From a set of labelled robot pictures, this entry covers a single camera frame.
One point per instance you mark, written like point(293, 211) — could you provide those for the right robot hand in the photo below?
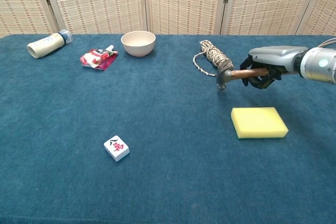
point(275, 56)

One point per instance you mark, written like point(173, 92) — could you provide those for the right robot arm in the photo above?
point(317, 65)

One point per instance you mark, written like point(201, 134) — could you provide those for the yellow sponge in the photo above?
point(258, 121)

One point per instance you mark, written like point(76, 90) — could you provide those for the woven bamboo screen panel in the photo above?
point(21, 3)
point(97, 1)
point(183, 1)
point(267, 1)
point(323, 6)

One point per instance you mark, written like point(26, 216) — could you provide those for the blue table cloth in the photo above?
point(157, 119)

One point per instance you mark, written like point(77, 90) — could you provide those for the beige bowl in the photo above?
point(138, 44)

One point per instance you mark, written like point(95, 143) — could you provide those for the red drink pouch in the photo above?
point(98, 58)

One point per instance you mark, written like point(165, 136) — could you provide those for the white mahjong tile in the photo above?
point(116, 146)

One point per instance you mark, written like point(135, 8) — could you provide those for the cream lotion bottle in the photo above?
point(46, 45)

